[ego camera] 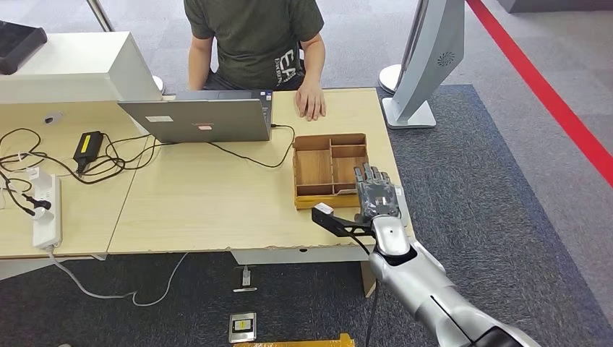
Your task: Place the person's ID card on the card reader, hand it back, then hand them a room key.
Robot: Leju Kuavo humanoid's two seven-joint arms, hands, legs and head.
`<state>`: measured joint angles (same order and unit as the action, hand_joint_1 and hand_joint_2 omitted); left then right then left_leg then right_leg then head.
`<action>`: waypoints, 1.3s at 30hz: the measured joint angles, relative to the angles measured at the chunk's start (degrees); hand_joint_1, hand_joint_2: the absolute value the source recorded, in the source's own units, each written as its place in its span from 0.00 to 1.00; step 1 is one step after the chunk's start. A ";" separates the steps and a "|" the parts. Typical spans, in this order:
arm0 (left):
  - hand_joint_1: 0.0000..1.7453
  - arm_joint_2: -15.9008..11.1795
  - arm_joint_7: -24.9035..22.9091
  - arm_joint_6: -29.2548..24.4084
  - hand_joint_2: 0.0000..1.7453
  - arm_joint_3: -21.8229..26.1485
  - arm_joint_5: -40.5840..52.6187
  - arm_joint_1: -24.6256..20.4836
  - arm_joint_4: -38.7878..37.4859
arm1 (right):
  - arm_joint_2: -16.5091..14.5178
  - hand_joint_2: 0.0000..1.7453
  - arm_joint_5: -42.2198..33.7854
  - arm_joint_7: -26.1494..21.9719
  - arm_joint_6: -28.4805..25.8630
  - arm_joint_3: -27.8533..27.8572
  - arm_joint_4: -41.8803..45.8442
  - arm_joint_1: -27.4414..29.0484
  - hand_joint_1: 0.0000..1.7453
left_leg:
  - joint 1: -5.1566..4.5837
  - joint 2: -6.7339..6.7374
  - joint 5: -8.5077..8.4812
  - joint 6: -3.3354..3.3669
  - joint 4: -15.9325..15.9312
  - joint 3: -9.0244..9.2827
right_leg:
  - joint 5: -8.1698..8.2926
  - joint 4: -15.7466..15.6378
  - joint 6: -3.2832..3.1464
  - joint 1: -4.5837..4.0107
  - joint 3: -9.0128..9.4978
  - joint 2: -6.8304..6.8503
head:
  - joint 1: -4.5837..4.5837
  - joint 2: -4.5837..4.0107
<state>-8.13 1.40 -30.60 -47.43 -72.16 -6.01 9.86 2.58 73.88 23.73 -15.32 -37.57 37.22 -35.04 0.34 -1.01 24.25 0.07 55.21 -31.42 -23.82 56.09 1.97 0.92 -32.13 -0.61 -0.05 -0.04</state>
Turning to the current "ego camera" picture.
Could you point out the white cabinet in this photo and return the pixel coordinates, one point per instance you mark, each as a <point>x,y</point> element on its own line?
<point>72,67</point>

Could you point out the red floor tape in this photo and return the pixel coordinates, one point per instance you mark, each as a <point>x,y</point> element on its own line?
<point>541,86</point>

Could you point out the person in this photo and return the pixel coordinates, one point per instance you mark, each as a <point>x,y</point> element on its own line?
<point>254,38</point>

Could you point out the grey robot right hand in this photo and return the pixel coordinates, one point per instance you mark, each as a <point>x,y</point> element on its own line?
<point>378,199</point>

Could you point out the person's right forearm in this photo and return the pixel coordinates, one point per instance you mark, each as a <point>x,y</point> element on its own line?
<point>199,69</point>

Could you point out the person's left forearm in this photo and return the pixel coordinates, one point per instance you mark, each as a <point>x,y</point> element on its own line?
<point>313,60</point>

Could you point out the dark grey carpet mat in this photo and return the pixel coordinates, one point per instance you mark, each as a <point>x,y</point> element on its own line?
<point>503,215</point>

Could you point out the white desk drawer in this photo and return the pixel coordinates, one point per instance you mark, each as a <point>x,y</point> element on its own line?
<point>287,256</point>

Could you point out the silver floor socket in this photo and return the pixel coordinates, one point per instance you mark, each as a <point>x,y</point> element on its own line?
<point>243,327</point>

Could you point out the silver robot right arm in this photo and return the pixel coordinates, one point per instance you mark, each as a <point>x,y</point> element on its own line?
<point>416,282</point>

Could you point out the black power adapter yellow label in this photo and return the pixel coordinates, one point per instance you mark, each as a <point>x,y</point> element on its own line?
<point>88,145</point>

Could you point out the metal pole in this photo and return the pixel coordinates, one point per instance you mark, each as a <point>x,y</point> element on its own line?
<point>101,16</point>

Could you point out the white room key card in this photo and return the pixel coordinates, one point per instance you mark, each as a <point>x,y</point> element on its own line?
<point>345,192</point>

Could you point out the yellow board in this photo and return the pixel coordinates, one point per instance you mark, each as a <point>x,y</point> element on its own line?
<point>342,342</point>

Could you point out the silver kiosk stand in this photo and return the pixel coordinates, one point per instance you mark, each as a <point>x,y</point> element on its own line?
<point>428,62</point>

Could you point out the wooden compartment box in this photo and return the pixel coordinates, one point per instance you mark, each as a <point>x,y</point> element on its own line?
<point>313,167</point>

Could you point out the white desk support panel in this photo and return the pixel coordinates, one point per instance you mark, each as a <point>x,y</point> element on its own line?
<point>28,268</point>

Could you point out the small white round base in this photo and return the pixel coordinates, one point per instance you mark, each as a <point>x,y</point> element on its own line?
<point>159,84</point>

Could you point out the grey laptop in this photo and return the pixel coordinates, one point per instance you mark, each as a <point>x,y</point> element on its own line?
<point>201,122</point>

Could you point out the white round kiosk base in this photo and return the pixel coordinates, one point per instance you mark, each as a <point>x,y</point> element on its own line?
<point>388,79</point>

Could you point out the white plug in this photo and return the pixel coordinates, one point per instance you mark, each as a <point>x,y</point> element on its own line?
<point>44,216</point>
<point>39,177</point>

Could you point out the person's left hand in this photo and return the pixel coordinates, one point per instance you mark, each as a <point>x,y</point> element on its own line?
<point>311,100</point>

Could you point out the white power strip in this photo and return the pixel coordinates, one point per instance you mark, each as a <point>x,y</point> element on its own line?
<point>48,233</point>

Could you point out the wooden desk leg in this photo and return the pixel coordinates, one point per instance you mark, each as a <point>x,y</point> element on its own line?
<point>367,282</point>

